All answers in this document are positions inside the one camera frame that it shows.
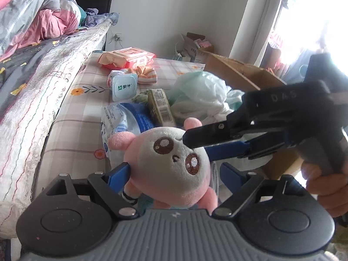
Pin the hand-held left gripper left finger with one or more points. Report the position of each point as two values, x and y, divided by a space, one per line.
121 174

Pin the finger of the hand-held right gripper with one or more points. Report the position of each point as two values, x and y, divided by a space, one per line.
201 136
223 151

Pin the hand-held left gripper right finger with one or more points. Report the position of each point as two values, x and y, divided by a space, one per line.
231 174

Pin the pink plush toy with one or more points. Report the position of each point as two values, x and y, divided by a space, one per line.
174 163

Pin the brown cardboard box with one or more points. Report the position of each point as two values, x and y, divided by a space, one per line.
239 73

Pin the person's right hand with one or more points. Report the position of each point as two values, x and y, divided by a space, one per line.
323 190

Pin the pale green plastic bag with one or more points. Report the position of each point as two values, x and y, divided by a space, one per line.
201 92

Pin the gold snack box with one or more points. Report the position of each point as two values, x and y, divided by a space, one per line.
161 108

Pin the blue and white plastic pouch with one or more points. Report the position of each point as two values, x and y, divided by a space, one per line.
125 119

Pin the pink hanging clothes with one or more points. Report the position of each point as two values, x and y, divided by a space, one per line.
274 49

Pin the pink striped bow cloth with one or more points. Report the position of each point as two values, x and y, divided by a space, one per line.
146 74

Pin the small white carton green logo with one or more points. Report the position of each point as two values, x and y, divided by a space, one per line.
123 87

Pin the open cardboard box pink packets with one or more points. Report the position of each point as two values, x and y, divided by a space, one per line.
195 46

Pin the pink wet wipes pack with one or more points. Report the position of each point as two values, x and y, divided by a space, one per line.
133 57

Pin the white woven mattress pad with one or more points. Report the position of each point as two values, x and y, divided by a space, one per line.
46 95

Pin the grey bedsheet yellow flowers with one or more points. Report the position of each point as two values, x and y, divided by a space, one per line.
21 65

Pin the blue purple crumpled cloth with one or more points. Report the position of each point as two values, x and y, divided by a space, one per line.
100 17

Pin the pink and grey quilt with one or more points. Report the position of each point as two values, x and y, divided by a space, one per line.
35 13

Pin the wall socket with plug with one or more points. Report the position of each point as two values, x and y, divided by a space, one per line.
118 36

